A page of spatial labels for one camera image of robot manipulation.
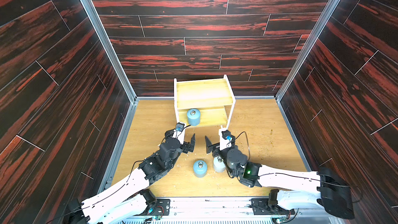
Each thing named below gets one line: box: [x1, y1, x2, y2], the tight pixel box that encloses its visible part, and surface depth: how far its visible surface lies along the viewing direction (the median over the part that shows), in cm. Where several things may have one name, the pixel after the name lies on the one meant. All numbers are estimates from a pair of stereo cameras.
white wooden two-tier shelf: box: [174, 74, 236, 129], surface depth 82 cm
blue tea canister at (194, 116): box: [186, 108, 201, 126], surface depth 83 cm
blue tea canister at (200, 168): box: [193, 159, 208, 178], surface depth 81 cm
